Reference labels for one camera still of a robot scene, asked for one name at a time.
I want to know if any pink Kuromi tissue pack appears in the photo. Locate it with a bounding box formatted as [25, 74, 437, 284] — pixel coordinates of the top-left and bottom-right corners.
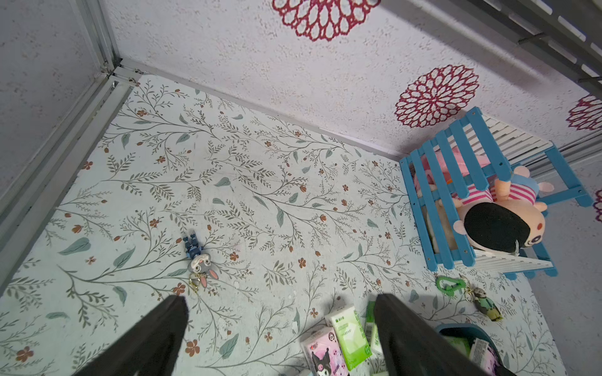
[300, 327, 350, 376]

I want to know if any green tissue pack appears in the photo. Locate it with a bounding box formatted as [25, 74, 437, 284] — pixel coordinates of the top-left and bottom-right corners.
[365, 300, 383, 356]
[325, 305, 372, 371]

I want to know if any rabbit figure keychain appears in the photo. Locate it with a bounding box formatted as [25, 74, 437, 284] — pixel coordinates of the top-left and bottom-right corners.
[183, 231, 219, 292]

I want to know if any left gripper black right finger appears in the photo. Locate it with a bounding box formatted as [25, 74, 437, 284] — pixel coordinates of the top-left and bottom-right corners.
[374, 294, 485, 376]

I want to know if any pink plush doll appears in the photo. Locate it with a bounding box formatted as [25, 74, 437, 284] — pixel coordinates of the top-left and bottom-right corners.
[413, 146, 492, 191]

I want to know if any teal storage box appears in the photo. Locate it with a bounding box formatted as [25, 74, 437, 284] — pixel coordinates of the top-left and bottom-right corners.
[436, 324, 514, 375]

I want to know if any blue white toy crib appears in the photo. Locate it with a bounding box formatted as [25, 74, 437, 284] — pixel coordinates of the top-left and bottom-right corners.
[400, 108, 594, 280]

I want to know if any green strap keychain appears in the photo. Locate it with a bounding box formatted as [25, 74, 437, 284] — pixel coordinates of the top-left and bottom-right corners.
[435, 276, 468, 298]

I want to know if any black-haired plush doll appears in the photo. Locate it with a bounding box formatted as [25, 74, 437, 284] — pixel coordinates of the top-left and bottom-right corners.
[452, 200, 547, 255]

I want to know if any grey wall shelf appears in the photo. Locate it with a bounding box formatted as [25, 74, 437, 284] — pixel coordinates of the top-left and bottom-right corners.
[454, 0, 601, 100]

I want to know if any sloth figure keychain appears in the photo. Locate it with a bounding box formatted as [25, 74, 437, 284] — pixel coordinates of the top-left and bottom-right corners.
[470, 288, 503, 322]

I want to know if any peach face plush doll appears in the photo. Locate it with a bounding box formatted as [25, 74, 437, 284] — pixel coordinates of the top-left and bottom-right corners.
[490, 166, 554, 212]

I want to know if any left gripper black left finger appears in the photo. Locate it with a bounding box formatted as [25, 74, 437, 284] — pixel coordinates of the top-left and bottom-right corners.
[76, 295, 189, 375]

